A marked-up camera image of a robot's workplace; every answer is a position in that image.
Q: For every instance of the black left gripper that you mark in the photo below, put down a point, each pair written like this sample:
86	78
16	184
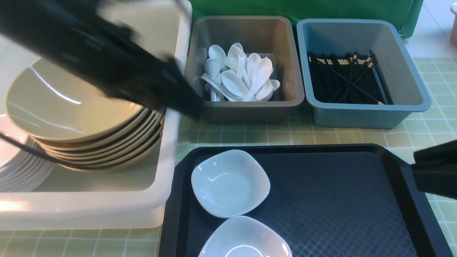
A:
164	86

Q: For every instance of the green cloth backdrop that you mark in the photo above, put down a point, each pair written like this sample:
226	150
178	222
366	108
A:
403	14

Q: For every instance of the stack of white dishes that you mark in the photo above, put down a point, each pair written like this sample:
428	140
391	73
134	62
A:
20	171

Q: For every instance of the large white plastic tub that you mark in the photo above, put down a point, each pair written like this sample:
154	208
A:
75	196

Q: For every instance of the stack of tan bowls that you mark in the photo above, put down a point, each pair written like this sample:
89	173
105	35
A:
121	148

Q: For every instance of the white square dish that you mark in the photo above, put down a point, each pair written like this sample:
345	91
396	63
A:
230	183
243	236

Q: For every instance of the black serving tray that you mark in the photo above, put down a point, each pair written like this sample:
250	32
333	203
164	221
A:
356	200

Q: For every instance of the grey plastic spoon bin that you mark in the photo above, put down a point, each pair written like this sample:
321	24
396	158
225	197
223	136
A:
268	36

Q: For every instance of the pile of white spoons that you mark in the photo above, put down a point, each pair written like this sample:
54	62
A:
234	75

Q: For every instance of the blue plastic chopstick bin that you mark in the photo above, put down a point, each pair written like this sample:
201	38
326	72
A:
342	36

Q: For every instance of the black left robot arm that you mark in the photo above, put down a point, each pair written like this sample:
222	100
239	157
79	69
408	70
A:
72	35

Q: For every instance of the pile of black chopsticks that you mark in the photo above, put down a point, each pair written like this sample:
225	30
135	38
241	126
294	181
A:
351	78

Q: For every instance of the green checkered tablecloth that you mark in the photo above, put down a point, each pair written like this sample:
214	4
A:
435	126

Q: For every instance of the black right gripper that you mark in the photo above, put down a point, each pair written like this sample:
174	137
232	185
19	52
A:
435	169

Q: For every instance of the tan noodle bowl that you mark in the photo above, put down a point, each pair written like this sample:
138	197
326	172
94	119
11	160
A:
49	103

